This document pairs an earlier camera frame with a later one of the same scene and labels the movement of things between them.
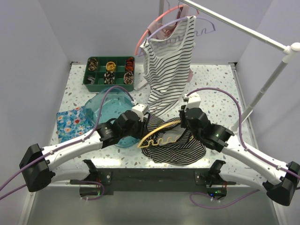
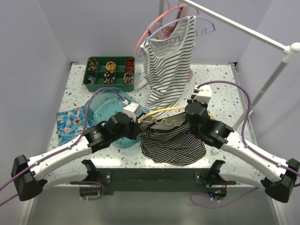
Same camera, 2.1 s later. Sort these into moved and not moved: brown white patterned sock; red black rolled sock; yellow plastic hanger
Moved: yellow plastic hanger
Not moved: brown white patterned sock; red black rolled sock
